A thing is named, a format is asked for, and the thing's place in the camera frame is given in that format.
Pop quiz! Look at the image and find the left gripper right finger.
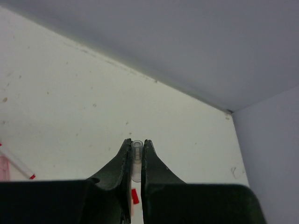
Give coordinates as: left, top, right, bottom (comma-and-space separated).
141, 140, 186, 224

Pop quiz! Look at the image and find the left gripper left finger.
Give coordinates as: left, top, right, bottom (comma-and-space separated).
86, 139, 132, 224

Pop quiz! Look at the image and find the red pen cap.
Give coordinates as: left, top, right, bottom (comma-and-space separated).
131, 189, 140, 205

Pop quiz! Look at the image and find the clear pen cap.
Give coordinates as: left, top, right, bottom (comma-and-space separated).
131, 140, 143, 182

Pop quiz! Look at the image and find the red capped marker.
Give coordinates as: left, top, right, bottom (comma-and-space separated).
0, 144, 36, 180

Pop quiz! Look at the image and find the pink highlighter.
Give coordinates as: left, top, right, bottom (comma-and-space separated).
0, 156, 10, 181

